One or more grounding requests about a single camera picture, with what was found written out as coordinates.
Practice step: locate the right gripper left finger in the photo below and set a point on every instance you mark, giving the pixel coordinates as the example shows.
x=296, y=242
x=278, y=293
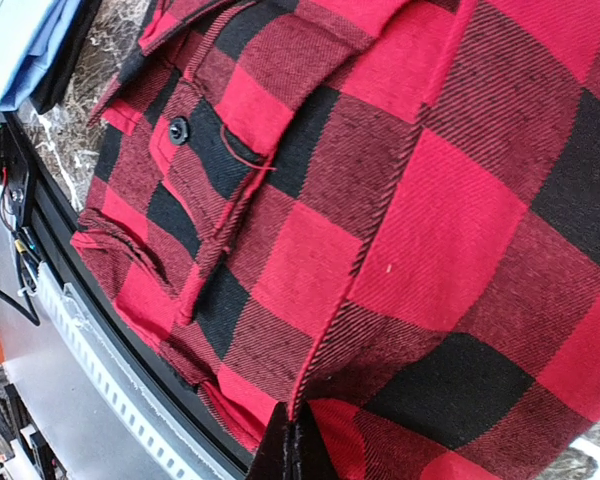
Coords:
x=272, y=459

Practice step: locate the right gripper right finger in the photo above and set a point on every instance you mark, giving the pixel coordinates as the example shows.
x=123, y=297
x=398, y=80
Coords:
x=310, y=457

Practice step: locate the red black plaid shirt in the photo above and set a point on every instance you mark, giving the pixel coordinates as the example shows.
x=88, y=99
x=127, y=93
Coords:
x=388, y=210

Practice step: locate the folded light blue shirt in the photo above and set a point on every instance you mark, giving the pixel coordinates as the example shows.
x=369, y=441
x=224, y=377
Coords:
x=31, y=34

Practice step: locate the white slotted cable duct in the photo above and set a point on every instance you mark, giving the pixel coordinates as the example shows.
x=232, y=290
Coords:
x=178, y=458

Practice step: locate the black curved front rail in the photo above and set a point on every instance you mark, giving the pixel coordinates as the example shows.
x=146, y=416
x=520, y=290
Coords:
x=52, y=222

